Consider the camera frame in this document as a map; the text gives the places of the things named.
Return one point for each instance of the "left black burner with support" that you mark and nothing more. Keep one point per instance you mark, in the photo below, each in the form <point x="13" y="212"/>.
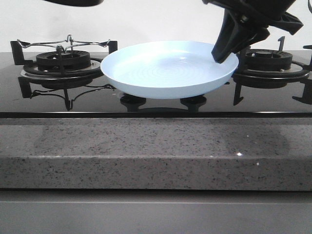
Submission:
<point x="61" y="65"/>

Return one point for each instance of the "black glass gas hob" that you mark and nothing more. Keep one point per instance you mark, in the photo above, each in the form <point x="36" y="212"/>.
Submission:
<point x="24" y="98"/>

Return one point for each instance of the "black frying pan mint handle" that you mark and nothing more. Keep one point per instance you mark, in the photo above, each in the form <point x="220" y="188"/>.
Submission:
<point x="77" y="3"/>

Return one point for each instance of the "black burner with support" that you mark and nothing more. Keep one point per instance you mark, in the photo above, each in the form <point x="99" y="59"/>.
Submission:
<point x="271" y="69"/>
<point x="61" y="65"/>

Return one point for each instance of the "right black burner with support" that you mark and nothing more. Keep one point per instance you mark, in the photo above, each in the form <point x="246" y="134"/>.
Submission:
<point x="271" y="69"/>

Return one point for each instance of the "light blue plate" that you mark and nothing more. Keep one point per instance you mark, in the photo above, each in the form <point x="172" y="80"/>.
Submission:
<point x="167" y="69"/>

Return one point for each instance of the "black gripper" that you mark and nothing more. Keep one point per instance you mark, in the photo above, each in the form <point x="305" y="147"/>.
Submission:
<point x="233" y="37"/>

